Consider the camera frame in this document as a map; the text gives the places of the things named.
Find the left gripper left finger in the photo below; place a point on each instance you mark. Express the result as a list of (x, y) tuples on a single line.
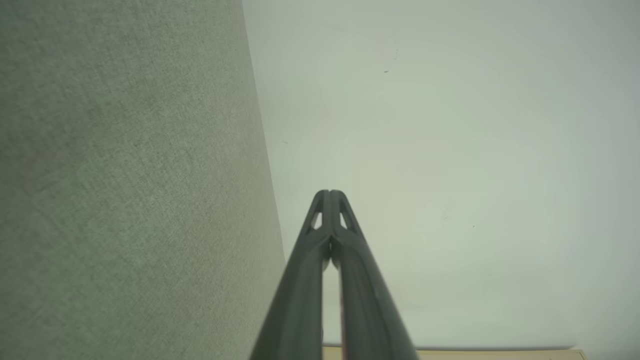
[(300, 300)]

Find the grey fabric panel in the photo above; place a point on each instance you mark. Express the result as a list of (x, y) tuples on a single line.
[(125, 175)]

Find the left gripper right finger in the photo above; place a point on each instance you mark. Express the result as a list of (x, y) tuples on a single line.
[(365, 300)]

